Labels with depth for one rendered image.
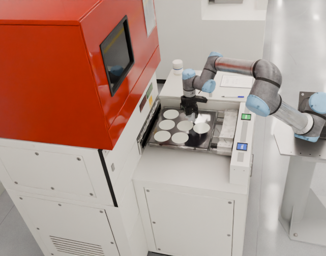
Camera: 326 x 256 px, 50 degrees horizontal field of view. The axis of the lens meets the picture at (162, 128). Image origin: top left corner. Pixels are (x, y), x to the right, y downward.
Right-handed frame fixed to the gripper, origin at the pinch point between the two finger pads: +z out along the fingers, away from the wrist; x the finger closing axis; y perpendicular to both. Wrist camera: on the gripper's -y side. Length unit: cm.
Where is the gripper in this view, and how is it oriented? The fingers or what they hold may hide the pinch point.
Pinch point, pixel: (194, 120)
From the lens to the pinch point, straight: 213.6
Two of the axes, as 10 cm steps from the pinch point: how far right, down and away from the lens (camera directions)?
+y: -8.9, 3.5, -2.9
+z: 1.0, 7.7, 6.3
